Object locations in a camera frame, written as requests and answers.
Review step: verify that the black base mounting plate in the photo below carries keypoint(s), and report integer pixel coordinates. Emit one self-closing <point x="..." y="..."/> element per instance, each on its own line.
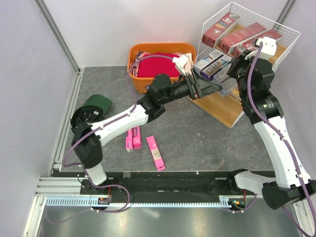
<point x="206" y="182"/>

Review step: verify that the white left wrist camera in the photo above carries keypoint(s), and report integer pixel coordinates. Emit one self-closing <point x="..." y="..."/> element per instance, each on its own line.
<point x="182" y="64"/>

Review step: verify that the dark red toothpaste box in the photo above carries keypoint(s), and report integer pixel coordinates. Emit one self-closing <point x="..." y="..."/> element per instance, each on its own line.
<point x="232" y="40"/>

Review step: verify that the cream patterned cloth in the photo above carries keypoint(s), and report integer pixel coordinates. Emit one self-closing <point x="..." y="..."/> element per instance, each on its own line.
<point x="191" y="61"/>

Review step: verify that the red folded cloth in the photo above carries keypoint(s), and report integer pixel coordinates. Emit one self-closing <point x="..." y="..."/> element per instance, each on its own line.
<point x="154" y="64"/>

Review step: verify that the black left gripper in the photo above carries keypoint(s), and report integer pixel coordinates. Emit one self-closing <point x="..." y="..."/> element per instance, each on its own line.
<point x="198" y="87"/>

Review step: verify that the silver toothpaste box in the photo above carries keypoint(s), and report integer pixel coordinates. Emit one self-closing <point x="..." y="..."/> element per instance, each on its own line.
<point x="220" y="77"/>
<point x="228" y="86"/>

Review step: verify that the green black cap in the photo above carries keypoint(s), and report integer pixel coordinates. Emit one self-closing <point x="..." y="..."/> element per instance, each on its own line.
<point x="93" y="110"/>

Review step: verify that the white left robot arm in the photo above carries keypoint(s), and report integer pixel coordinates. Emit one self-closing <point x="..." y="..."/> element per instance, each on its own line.
<point x="89" y="139"/>

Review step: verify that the blue slotted cable duct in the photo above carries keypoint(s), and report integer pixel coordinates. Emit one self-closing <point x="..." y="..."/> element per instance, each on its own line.
<point x="222" y="202"/>

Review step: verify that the orange plastic basket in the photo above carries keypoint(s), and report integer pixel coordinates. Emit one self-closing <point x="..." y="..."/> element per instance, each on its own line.
<point x="141" y="84"/>

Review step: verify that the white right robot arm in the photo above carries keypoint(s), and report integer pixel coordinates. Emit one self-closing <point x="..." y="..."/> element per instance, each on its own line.
<point x="265" y="113"/>

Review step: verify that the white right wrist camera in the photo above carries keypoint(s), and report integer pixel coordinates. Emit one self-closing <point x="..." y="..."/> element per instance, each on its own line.
<point x="267" y="48"/>

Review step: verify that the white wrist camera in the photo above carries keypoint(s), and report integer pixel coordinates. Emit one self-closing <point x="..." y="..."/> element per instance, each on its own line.
<point x="182" y="64"/>
<point x="267" y="48"/>

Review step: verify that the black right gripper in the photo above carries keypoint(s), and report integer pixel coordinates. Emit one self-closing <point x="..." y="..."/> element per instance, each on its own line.
<point x="237" y="61"/>

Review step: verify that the aluminium frame rail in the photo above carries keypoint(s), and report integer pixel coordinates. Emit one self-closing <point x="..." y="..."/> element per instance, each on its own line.
<point x="57" y="34"/>

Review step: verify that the pink toothpaste box angled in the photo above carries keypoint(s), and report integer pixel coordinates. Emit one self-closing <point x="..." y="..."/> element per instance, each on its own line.
<point x="155" y="153"/>

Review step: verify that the pink toothpaste box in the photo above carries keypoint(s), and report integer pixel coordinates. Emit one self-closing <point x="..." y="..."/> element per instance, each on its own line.
<point x="129" y="140"/>
<point x="136" y="138"/>

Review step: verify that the red 3D toothpaste box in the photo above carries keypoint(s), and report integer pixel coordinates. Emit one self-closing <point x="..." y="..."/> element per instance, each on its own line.
<point x="250" y="43"/>
<point x="220" y="29"/>

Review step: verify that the white wire wooden shelf rack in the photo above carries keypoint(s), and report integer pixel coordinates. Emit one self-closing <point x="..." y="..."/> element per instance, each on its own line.
<point x="228" y="109"/>

